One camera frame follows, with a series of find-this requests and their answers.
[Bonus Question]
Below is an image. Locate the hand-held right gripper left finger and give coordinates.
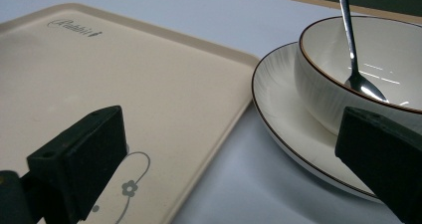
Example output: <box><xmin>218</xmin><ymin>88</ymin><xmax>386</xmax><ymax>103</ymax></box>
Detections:
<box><xmin>20</xmin><ymin>105</ymin><xmax>129</xmax><ymax>224</ymax></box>

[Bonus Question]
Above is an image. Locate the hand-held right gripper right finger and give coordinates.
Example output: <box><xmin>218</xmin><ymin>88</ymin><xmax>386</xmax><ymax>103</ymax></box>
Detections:
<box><xmin>334</xmin><ymin>106</ymin><xmax>422</xmax><ymax>224</ymax></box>

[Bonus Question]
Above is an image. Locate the white brown-rimmed bowl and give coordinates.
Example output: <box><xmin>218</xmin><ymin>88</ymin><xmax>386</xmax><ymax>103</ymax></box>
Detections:
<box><xmin>294</xmin><ymin>15</ymin><xmax>422</xmax><ymax>137</ymax></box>

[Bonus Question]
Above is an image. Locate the metal spoon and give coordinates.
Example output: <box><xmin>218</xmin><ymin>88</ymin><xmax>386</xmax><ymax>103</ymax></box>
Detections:
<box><xmin>335</xmin><ymin>0</ymin><xmax>390</xmax><ymax>104</ymax></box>

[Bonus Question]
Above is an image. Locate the beige plastic tray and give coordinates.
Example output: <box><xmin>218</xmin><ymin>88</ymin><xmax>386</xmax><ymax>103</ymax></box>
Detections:
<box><xmin>0</xmin><ymin>2</ymin><xmax>261</xmax><ymax>224</ymax></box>

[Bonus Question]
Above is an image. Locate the white brown-rimmed plate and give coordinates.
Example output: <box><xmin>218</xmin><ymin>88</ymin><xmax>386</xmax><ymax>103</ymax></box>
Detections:
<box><xmin>251</xmin><ymin>41</ymin><xmax>386</xmax><ymax>205</ymax></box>

